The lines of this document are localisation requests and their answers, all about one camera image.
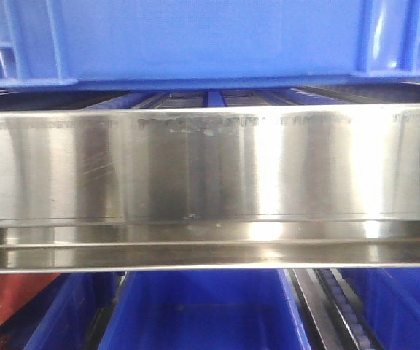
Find light blue plastic bin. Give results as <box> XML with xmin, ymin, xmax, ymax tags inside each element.
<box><xmin>0</xmin><ymin>1</ymin><xmax>420</xmax><ymax>91</ymax></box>

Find dark blue centre lower bin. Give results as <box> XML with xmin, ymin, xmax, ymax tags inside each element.
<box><xmin>98</xmin><ymin>269</ymin><xmax>311</xmax><ymax>349</ymax></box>

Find dark blue bin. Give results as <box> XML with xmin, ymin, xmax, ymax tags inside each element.
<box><xmin>98</xmin><ymin>269</ymin><xmax>311</xmax><ymax>349</ymax></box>
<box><xmin>340</xmin><ymin>268</ymin><xmax>420</xmax><ymax>349</ymax></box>
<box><xmin>23</xmin><ymin>271</ymin><xmax>118</xmax><ymax>350</ymax></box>

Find dark blue left lower bin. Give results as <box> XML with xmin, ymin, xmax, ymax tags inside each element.
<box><xmin>23</xmin><ymin>271</ymin><xmax>118</xmax><ymax>350</ymax></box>

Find dark blue right lower bin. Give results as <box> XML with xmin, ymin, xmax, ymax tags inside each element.
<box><xmin>340</xmin><ymin>268</ymin><xmax>420</xmax><ymax>349</ymax></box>

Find red cardboard box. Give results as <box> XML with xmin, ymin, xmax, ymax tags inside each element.
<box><xmin>0</xmin><ymin>272</ymin><xmax>63</xmax><ymax>350</ymax></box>

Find stainless steel shelf rail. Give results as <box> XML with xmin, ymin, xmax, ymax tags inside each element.
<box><xmin>0</xmin><ymin>104</ymin><xmax>420</xmax><ymax>273</ymax></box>

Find roller track rail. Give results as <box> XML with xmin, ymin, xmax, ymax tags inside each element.
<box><xmin>287</xmin><ymin>268</ymin><xmax>382</xmax><ymax>349</ymax></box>

